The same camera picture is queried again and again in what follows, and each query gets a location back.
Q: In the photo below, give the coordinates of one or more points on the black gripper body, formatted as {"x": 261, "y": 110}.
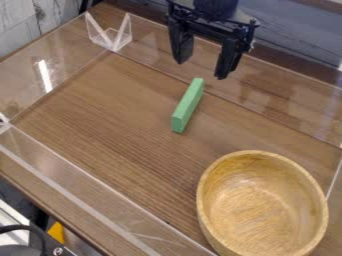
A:
{"x": 216, "y": 19}

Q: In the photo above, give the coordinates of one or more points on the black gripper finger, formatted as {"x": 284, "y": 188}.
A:
{"x": 180, "y": 39}
{"x": 228, "y": 58}

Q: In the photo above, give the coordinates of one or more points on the green rectangular block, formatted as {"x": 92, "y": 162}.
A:
{"x": 185, "y": 107}

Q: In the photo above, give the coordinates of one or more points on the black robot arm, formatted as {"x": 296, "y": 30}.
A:
{"x": 216, "y": 20}

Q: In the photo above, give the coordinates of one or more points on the brown wooden bowl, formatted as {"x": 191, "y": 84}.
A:
{"x": 260, "y": 206}

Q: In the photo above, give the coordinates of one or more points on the clear acrylic tray walls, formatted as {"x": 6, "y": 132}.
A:
{"x": 88, "y": 149}

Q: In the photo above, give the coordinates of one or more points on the yellow black device under table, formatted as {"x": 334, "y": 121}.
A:
{"x": 61, "y": 242}

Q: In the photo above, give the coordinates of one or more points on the clear acrylic corner bracket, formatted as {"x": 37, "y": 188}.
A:
{"x": 109, "y": 38}

